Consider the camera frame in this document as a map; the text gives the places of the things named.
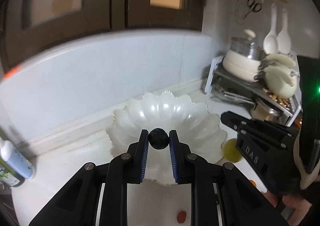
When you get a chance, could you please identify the green round fruit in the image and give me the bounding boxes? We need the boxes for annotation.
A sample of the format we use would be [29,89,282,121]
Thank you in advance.
[222,138,242,163]

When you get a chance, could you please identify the person's right hand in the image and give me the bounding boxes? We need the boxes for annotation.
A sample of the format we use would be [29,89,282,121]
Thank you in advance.
[265,189,313,226]

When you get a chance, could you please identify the stainless steel pot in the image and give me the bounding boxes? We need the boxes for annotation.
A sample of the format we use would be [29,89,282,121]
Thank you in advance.
[250,96,283,122]

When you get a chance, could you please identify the steel pot lid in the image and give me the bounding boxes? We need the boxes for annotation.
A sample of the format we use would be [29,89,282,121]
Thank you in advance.
[212,76,255,105]

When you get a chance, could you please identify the white scalloped ceramic bowl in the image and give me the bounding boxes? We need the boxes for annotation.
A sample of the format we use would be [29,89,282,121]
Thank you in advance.
[107,91,228,186]

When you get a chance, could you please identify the white corner shelf rack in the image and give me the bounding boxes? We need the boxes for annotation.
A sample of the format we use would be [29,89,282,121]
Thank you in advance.
[204,57,302,127]

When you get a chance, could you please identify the cream pot with glass lid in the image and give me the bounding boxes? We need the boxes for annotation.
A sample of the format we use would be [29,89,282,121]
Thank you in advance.
[222,29,266,83]

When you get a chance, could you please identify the cream ceramic kettle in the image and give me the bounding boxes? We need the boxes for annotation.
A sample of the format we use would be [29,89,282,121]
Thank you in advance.
[262,54,299,99]

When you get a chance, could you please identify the white hanging ladle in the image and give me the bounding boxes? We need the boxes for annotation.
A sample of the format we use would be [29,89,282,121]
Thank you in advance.
[263,3,278,55]

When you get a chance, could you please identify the white hanging spatula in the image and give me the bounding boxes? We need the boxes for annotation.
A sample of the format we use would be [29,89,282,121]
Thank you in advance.
[277,8,292,54]

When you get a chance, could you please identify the black scissors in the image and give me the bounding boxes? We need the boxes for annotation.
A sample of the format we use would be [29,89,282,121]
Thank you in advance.
[241,0,263,19]

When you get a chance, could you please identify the green dish soap bottle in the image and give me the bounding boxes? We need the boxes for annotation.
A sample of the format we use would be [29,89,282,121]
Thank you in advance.
[0,159,25,188]

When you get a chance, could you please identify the white blue pump bottle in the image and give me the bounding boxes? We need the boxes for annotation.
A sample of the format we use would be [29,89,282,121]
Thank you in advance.
[0,138,35,179]

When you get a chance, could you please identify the dark wood window frame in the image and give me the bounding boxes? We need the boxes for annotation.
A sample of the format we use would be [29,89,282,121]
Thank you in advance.
[1,0,205,72]

